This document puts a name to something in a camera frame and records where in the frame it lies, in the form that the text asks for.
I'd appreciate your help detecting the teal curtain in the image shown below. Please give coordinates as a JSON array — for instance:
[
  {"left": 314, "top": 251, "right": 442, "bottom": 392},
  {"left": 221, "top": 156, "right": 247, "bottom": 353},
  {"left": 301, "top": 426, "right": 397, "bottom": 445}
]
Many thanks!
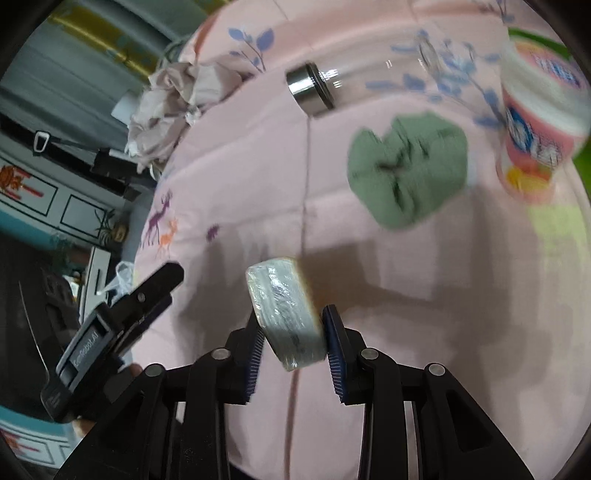
[{"left": 1, "top": 1, "right": 223, "bottom": 137}]

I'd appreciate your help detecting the pink printed bed sheet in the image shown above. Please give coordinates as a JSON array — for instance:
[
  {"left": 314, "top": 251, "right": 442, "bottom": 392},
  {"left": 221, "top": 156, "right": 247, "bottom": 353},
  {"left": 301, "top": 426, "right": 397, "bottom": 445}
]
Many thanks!
[{"left": 132, "top": 1, "right": 590, "bottom": 479}]

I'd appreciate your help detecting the crumpled beige cloth pile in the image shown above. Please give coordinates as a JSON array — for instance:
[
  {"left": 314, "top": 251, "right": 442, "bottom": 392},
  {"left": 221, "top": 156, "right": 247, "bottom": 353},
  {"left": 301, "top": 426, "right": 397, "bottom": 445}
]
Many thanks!
[{"left": 125, "top": 55, "right": 262, "bottom": 174}]

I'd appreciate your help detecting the clear glass bottle steel cap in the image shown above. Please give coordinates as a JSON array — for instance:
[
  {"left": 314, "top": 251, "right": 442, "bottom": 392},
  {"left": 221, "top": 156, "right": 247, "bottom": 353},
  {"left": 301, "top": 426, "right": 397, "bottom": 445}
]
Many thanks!
[{"left": 286, "top": 37, "right": 443, "bottom": 117}]

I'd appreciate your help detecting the green cardboard box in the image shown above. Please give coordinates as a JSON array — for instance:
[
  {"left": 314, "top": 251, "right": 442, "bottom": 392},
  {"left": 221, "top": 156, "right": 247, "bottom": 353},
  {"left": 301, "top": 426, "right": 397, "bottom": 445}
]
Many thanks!
[{"left": 501, "top": 31, "right": 590, "bottom": 168}]

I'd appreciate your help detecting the yellow tissue pack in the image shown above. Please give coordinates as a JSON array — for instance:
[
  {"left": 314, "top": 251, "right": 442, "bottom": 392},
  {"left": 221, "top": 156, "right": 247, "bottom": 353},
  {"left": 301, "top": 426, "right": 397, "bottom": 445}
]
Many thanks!
[{"left": 245, "top": 257, "right": 327, "bottom": 372}]

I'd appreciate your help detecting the green towel cloth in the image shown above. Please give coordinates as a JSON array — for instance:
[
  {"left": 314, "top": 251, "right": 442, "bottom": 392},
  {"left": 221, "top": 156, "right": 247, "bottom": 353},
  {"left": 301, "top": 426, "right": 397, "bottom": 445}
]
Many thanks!
[{"left": 348, "top": 112, "right": 469, "bottom": 230}]

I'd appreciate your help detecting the pink wet wipes canister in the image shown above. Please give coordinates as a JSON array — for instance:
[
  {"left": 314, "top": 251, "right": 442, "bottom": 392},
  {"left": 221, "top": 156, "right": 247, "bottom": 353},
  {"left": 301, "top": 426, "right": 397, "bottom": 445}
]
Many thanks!
[{"left": 496, "top": 37, "right": 590, "bottom": 203}]

